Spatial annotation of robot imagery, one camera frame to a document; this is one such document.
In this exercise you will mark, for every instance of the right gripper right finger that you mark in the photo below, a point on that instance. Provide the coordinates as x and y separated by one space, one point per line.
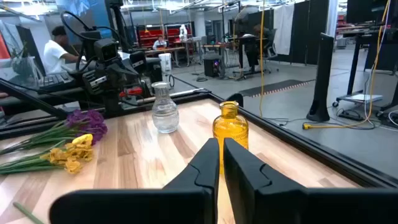
264 202

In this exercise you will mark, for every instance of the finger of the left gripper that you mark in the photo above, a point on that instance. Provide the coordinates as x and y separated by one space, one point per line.
113 77
130 71

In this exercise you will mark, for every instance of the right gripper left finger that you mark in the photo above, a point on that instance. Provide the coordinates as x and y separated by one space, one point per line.
192 202

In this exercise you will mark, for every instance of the purple flower bunch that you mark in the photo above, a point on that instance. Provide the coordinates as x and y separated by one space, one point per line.
90 124

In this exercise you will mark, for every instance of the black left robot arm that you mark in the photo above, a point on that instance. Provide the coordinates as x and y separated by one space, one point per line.
110 104

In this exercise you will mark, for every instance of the clear glass vase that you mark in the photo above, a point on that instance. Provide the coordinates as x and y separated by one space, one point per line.
164 118

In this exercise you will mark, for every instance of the amber glass vase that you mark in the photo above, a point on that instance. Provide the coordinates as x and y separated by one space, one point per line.
230 127

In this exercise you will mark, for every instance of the red box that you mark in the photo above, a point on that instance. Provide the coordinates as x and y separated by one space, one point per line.
133 91

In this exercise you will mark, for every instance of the black keyboard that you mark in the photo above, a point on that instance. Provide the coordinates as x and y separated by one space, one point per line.
57 80

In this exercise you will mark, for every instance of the white bin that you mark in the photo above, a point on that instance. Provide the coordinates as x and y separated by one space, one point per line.
165 62

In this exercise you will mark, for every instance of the red storage rack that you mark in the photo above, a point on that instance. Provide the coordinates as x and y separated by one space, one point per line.
149 35

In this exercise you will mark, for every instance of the black monitor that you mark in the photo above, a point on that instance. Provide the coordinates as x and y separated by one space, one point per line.
31 46

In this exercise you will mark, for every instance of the grey desk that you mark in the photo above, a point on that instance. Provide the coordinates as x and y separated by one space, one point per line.
12 81

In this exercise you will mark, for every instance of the black computer tower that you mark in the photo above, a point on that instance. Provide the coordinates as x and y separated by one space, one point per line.
212 67

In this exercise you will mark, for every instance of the black clamp knob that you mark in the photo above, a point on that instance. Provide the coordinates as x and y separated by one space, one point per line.
235 99

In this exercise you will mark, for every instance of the black mat striped edge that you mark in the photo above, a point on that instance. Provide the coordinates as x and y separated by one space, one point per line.
273 86

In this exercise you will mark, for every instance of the black power strip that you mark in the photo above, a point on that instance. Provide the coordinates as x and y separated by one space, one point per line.
351 115

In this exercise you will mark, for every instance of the black floor stand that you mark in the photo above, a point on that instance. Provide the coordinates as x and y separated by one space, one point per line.
323 77

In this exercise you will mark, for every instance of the white hanging cloth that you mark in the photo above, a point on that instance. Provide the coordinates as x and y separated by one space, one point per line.
283 29

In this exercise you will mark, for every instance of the black rolling desk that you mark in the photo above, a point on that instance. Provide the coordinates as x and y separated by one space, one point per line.
354 68

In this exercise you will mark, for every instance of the black partition panel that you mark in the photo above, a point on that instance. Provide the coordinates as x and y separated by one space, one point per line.
306 31

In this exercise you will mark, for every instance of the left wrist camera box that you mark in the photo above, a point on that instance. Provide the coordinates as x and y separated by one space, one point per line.
105 49

